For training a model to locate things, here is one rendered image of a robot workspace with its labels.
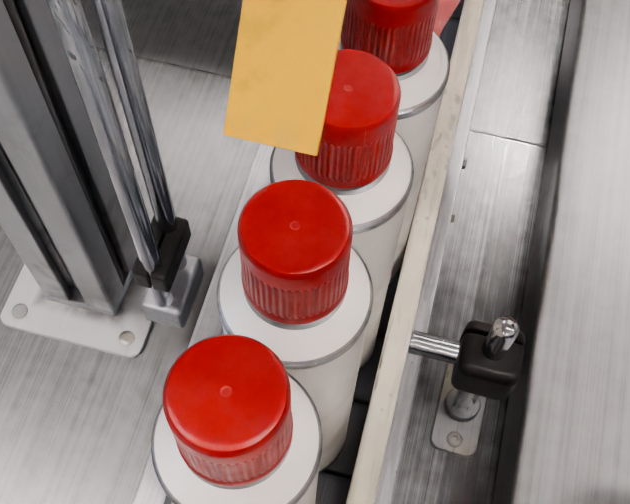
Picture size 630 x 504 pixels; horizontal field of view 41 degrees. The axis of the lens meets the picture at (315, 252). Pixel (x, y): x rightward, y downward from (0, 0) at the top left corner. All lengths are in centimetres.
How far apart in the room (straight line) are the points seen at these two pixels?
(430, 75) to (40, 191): 18
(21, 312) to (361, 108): 31
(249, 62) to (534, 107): 37
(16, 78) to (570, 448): 31
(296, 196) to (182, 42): 39
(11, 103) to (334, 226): 15
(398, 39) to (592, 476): 24
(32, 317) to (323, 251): 31
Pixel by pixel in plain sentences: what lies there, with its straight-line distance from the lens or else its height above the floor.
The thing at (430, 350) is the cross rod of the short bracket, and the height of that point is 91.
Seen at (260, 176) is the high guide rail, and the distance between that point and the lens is 39.
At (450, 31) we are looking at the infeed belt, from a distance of 57.
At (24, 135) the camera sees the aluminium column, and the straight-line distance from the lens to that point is 36.
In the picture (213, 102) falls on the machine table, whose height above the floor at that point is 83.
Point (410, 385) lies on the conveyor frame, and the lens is 44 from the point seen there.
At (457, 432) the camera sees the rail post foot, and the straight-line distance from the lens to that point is 48.
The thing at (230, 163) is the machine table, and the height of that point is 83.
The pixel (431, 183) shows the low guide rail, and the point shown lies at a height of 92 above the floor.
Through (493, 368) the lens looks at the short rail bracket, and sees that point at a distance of 41.
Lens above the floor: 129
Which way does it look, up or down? 62 degrees down
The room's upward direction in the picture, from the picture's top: 3 degrees clockwise
